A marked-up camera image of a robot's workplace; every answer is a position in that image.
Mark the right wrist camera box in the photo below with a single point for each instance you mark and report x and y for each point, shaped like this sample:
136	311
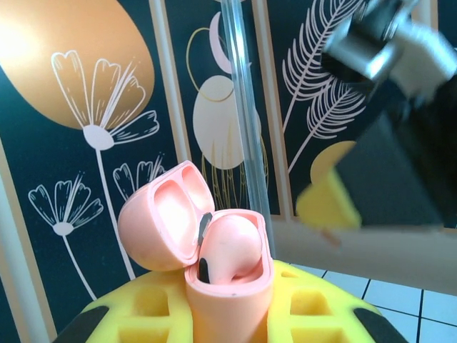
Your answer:
421	53

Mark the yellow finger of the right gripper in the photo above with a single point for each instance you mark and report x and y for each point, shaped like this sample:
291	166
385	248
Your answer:
385	186

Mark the coral earbud charging case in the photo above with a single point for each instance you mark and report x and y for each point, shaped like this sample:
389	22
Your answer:
228	314

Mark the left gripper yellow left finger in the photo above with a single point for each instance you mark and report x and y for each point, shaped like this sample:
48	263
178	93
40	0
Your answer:
118	318

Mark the aluminium corner post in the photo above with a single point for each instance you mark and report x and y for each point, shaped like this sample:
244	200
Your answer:
246	107

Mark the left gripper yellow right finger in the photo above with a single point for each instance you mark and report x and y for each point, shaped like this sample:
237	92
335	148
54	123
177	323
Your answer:
321	314

